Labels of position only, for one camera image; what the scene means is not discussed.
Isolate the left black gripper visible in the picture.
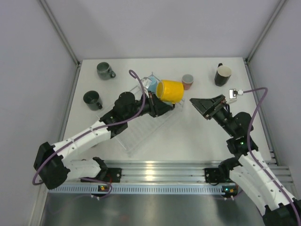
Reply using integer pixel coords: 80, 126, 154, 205
124, 90, 173, 121

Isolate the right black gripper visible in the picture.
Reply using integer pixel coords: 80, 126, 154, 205
190, 94, 237, 137

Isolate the yellow enamel mug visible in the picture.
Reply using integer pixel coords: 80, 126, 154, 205
156, 80, 184, 104

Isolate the light blue mug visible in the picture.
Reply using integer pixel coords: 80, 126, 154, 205
148, 75, 158, 93

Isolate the pink coral mug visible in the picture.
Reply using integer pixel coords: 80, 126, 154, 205
182, 74, 194, 90

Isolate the black mug white interior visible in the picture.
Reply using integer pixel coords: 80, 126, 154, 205
214, 63, 232, 87

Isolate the dark green cup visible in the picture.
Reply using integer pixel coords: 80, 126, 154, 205
83, 90, 103, 111

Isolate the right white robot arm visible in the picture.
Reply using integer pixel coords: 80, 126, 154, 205
190, 95, 301, 226

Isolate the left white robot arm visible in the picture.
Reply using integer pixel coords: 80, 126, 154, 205
33, 92, 175, 190

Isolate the dark grey glazed mug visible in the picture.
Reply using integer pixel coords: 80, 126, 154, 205
96, 62, 116, 80

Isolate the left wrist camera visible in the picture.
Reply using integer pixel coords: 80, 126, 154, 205
142, 77, 152, 90

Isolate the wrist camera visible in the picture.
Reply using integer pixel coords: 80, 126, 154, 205
227, 89, 244, 105
142, 77, 152, 90

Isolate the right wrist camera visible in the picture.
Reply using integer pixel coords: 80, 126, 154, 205
227, 89, 244, 105

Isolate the right aluminium frame post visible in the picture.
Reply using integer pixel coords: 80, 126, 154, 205
244, 0, 286, 66

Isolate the aluminium frame post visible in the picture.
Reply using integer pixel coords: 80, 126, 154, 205
37, 0, 82, 69
244, 0, 286, 66

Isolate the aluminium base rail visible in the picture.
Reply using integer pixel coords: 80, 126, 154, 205
68, 160, 294, 184

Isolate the left aluminium frame post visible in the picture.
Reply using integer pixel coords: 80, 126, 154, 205
37, 0, 82, 69

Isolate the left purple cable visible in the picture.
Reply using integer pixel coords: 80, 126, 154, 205
32, 69, 151, 186

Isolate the perforated cable duct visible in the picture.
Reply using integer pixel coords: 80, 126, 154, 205
49, 183, 225, 195

